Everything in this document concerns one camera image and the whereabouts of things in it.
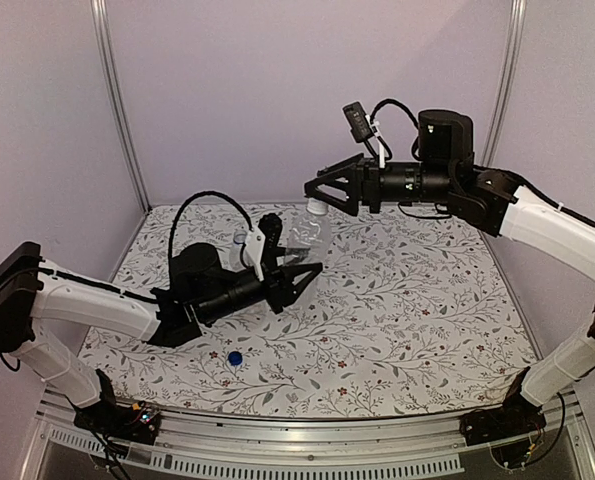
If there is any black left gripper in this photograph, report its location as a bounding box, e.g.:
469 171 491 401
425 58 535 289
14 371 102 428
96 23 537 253
198 248 322 325

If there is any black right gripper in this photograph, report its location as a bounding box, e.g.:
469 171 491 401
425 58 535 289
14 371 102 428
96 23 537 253
304 152 455 215

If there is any clear bottle white cap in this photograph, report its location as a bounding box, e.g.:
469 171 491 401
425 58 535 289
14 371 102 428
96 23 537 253
286 198 332 309

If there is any Pepsi bottle blue label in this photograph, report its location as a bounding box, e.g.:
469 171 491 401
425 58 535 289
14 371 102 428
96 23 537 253
229 229 247 272

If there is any blue bottle cap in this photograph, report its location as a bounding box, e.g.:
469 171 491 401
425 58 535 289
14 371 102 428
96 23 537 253
227 351 243 366

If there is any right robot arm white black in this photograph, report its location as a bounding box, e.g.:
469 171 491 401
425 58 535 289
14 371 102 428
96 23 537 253
304 109 595 436

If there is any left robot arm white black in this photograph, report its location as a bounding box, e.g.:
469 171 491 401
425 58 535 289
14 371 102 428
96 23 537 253
0 242 323 434

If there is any floral patterned table mat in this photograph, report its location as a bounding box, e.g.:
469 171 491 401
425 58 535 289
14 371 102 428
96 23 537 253
80 206 536 418

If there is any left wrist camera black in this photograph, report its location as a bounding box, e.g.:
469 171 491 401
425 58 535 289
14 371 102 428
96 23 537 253
243 213 283 282

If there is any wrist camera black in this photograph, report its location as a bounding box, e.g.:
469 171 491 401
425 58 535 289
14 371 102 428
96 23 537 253
342 102 386 169
243 213 283 282

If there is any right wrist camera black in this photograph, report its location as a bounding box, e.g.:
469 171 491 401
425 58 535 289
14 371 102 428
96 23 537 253
342 102 386 169

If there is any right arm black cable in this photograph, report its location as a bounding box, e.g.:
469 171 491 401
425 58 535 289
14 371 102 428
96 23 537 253
369 98 421 131

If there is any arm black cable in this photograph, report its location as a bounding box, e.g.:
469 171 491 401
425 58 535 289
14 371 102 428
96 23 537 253
169 192 256 256
369 98 421 131

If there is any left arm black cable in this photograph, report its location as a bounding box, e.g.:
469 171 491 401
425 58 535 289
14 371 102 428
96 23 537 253
169 192 256 256

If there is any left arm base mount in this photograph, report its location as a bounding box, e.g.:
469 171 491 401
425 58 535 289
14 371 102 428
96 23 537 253
74 369 161 445

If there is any aluminium front rail frame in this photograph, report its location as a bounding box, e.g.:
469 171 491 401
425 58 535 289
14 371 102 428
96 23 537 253
20 389 595 479

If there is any right aluminium corner post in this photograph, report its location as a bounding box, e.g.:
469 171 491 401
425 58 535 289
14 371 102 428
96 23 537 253
481 0 527 167

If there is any aluminium corner post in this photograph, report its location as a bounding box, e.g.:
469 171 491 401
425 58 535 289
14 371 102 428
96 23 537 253
90 0 152 214
481 0 527 167

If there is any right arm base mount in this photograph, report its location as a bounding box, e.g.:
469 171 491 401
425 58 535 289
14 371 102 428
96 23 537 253
459 398 546 469

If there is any left aluminium corner post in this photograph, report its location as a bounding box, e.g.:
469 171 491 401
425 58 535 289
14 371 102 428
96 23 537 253
90 0 152 214

